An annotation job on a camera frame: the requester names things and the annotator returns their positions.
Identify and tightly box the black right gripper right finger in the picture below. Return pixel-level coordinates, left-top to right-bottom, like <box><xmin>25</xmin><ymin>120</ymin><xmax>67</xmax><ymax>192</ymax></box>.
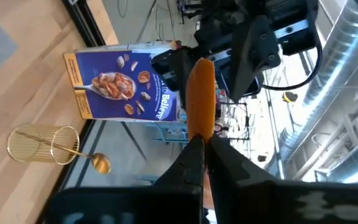
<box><xmin>208</xmin><ymin>133</ymin><xmax>280</xmax><ymax>188</ymax></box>

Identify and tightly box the orange plate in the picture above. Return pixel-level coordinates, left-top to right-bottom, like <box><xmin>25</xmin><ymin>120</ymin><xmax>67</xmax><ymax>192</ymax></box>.
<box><xmin>185</xmin><ymin>57</ymin><xmax>218</xmax><ymax>211</ymax></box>

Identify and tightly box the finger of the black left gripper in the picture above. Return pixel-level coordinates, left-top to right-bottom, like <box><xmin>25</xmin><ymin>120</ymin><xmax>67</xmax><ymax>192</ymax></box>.
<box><xmin>150</xmin><ymin>48</ymin><xmax>195</xmax><ymax>91</ymax></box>
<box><xmin>228</xmin><ymin>15</ymin><xmax>282</xmax><ymax>103</ymax></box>

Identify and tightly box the silver ventilation duct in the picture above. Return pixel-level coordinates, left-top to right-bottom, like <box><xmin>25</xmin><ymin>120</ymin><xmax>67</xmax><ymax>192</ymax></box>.
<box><xmin>272</xmin><ymin>0</ymin><xmax>358</xmax><ymax>184</ymax></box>

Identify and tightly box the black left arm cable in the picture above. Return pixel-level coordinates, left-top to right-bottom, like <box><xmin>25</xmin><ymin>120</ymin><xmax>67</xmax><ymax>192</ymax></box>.
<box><xmin>259</xmin><ymin>37</ymin><xmax>323</xmax><ymax>91</ymax></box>

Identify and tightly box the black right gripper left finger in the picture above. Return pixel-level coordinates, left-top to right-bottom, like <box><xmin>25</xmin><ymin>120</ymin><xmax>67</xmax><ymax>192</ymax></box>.
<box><xmin>152</xmin><ymin>134</ymin><xmax>205</xmax><ymax>188</ymax></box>

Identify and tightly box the gold spoon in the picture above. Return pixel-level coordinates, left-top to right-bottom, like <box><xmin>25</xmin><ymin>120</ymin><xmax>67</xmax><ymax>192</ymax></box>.
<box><xmin>14</xmin><ymin>129</ymin><xmax>112</xmax><ymax>175</ymax></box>

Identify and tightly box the purple cereal box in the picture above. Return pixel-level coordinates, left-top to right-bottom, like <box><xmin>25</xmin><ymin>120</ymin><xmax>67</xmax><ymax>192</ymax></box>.
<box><xmin>63</xmin><ymin>42</ymin><xmax>186</xmax><ymax>123</ymax></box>

